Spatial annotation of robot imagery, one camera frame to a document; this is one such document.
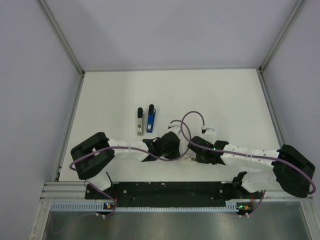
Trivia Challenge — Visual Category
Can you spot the grey and black stapler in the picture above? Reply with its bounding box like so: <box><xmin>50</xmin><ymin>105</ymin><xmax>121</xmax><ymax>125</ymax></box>
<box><xmin>136</xmin><ymin>107</ymin><xmax>145</xmax><ymax>136</ymax></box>

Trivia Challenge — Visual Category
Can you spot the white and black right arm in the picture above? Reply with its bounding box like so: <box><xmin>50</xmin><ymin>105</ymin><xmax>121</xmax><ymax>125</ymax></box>
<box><xmin>188</xmin><ymin>136</ymin><xmax>316</xmax><ymax>198</ymax></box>

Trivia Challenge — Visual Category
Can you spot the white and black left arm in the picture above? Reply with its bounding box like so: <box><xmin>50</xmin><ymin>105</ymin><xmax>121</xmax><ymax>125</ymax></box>
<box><xmin>69</xmin><ymin>131</ymin><xmax>181</xmax><ymax>199</ymax></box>

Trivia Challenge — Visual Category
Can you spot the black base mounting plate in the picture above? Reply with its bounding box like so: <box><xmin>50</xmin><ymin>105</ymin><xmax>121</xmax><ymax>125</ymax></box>
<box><xmin>84</xmin><ymin>181</ymin><xmax>253</xmax><ymax>208</ymax></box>

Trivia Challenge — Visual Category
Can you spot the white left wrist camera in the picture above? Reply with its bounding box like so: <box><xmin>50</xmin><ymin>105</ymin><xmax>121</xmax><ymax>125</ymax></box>
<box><xmin>167</xmin><ymin>122</ymin><xmax>182</xmax><ymax>137</ymax></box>

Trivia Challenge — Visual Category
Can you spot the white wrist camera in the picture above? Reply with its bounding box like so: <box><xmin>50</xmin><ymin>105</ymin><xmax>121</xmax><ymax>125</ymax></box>
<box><xmin>201</xmin><ymin>125</ymin><xmax>217</xmax><ymax>136</ymax></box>
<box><xmin>167</xmin><ymin>122</ymin><xmax>182</xmax><ymax>137</ymax></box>

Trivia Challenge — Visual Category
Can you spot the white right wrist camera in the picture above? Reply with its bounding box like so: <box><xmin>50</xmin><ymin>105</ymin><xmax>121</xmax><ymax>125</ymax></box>
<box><xmin>201</xmin><ymin>125</ymin><xmax>217</xmax><ymax>136</ymax></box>

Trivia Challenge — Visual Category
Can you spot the aluminium frame rail front right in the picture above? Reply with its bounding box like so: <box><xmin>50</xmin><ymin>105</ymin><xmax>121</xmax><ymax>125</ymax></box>
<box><xmin>263</xmin><ymin>191</ymin><xmax>313</xmax><ymax>202</ymax></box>

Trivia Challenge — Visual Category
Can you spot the aluminium frame rail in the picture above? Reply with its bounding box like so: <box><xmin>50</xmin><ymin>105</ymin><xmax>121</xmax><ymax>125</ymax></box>
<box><xmin>263</xmin><ymin>191</ymin><xmax>313</xmax><ymax>202</ymax></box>
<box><xmin>40</xmin><ymin>181</ymin><xmax>87</xmax><ymax>201</ymax></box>

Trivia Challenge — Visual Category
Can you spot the aluminium frame post right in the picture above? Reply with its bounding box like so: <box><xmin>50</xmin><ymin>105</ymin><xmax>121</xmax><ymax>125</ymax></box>
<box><xmin>258</xmin><ymin>0</ymin><xmax>307</xmax><ymax>74</ymax></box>

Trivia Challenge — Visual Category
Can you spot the aluminium frame post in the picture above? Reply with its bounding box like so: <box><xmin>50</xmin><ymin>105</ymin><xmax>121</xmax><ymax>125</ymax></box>
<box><xmin>258</xmin><ymin>0</ymin><xmax>307</xmax><ymax>74</ymax></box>
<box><xmin>36</xmin><ymin>0</ymin><xmax>85</xmax><ymax>77</ymax></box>

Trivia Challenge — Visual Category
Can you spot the aluminium frame rail front left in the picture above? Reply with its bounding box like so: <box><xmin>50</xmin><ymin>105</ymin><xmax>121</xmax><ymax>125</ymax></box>
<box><xmin>40</xmin><ymin>181</ymin><xmax>87</xmax><ymax>201</ymax></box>

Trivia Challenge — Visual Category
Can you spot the light blue slotted cable duct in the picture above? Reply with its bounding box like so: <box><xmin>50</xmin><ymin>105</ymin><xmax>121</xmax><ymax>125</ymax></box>
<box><xmin>50</xmin><ymin>201</ymin><xmax>239</xmax><ymax>213</ymax></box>

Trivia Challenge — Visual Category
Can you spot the aluminium frame post left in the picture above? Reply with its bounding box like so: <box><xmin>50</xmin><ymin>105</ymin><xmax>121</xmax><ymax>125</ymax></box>
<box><xmin>36</xmin><ymin>0</ymin><xmax>85</xmax><ymax>77</ymax></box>

